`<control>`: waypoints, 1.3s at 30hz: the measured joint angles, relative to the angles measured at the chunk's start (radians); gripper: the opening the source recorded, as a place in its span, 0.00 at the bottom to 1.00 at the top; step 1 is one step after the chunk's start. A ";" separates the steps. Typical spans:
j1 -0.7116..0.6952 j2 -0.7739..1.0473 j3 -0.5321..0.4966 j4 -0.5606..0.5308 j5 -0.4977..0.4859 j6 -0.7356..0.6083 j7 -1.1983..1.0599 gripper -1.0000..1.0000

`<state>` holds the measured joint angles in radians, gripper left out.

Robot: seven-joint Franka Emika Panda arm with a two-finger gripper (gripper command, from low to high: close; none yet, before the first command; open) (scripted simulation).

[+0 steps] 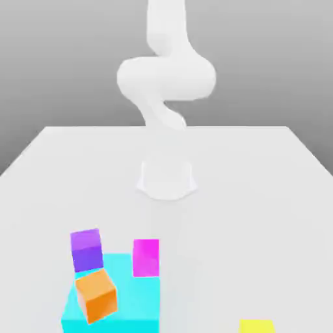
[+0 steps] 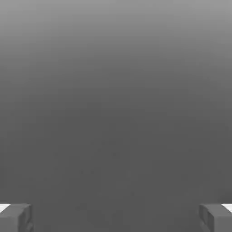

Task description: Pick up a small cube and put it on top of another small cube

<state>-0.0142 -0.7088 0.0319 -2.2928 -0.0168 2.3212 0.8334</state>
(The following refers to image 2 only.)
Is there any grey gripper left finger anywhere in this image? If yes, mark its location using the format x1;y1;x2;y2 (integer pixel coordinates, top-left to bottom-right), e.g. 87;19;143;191
0;203;34;232

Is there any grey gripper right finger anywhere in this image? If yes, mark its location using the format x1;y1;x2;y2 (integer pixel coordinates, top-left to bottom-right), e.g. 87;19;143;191
198;203;232;232

